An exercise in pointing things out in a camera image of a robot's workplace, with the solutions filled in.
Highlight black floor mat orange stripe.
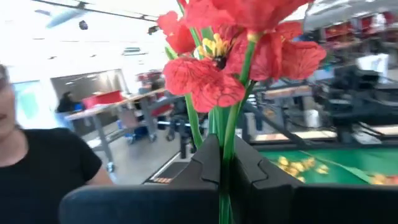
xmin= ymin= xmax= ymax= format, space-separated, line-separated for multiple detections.
xmin=144 ymin=161 xmax=190 ymax=185

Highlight wooden work table grey legs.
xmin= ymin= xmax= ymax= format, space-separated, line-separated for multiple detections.
xmin=65 ymin=88 xmax=169 ymax=172

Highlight person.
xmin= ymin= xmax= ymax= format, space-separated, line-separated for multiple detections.
xmin=57 ymin=91 xmax=82 ymax=113
xmin=0 ymin=63 xmax=114 ymax=224

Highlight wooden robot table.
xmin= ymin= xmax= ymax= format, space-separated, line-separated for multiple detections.
xmin=253 ymin=123 xmax=398 ymax=142

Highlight shelf with red bins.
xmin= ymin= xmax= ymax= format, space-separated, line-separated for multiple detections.
xmin=303 ymin=0 xmax=398 ymax=52

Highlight white bucket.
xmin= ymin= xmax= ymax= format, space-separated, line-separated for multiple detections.
xmin=304 ymin=109 xmax=321 ymax=128

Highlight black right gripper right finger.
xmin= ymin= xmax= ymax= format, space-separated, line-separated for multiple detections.
xmin=231 ymin=135 xmax=398 ymax=224

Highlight yellow blossom flower bunch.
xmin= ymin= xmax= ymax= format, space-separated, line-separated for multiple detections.
xmin=301 ymin=150 xmax=389 ymax=187
xmin=275 ymin=155 xmax=330 ymax=184

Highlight black diagonal frame strut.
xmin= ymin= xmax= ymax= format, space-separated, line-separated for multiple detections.
xmin=244 ymin=102 xmax=308 ymax=146

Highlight red plastic bin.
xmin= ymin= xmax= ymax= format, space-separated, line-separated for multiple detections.
xmin=82 ymin=90 xmax=124 ymax=110

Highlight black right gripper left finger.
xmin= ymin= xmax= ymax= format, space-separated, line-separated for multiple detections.
xmin=58 ymin=133 xmax=221 ymax=224

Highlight red blossom flower bunch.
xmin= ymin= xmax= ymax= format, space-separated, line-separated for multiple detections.
xmin=157 ymin=0 xmax=327 ymax=224

